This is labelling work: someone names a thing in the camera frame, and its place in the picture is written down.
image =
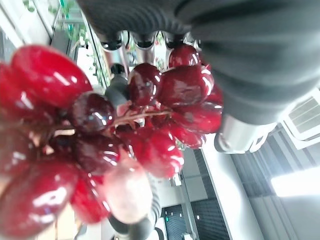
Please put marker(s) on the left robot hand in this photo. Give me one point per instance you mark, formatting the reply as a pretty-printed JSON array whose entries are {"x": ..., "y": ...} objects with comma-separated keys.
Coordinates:
[{"x": 250, "y": 50}]

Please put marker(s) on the red grape bunch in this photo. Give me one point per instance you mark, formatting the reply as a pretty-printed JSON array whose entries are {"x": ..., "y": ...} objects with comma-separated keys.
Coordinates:
[{"x": 50, "y": 75}]

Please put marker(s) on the white ceiling air conditioner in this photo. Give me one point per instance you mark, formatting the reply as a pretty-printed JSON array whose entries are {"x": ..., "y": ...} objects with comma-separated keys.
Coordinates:
[{"x": 303, "y": 120}]

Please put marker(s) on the bright ceiling light panel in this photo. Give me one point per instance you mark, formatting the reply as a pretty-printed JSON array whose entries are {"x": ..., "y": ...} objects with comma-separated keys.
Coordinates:
[{"x": 297, "y": 185}]

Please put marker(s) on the dark grille panel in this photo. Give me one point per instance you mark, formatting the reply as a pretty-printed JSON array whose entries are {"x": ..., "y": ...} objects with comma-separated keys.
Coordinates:
[{"x": 207, "y": 220}]

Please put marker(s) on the green climbing plant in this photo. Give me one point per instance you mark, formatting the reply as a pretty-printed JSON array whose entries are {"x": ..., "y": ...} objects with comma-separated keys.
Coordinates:
[{"x": 75, "y": 27}]

